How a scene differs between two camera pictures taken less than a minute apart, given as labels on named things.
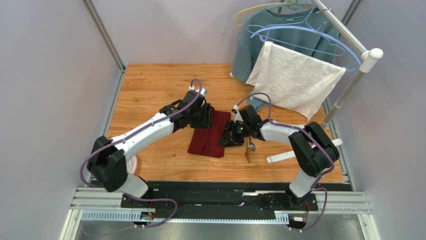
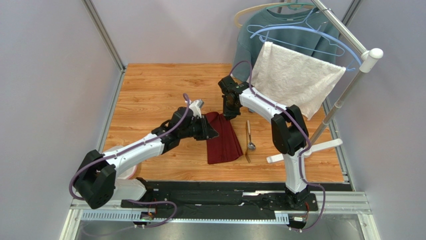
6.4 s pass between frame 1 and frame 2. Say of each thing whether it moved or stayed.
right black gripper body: moved
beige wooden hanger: stayed
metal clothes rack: stayed
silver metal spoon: stayed
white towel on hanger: stayed
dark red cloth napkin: moved
